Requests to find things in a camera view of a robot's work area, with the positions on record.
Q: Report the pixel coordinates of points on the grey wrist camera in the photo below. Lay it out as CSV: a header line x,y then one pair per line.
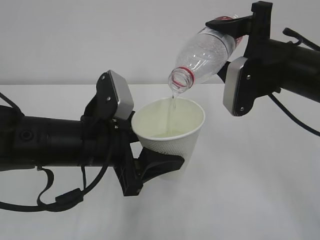
x,y
231,86
124,99

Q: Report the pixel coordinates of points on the white paper coffee cup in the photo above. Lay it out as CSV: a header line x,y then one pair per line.
x,y
170,126

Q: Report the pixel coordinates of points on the clear Nongfu Spring water bottle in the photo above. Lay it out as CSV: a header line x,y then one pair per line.
x,y
202,56

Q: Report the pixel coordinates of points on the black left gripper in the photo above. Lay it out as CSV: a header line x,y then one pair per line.
x,y
132,172

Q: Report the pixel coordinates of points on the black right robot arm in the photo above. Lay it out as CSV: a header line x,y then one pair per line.
x,y
267,65

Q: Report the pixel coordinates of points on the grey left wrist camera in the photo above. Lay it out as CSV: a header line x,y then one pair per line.
x,y
124,99

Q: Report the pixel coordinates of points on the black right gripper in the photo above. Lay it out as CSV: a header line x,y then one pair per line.
x,y
257,26

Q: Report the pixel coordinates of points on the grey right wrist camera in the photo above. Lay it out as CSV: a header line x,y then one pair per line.
x,y
231,86

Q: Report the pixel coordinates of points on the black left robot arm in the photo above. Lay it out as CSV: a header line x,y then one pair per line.
x,y
103,135

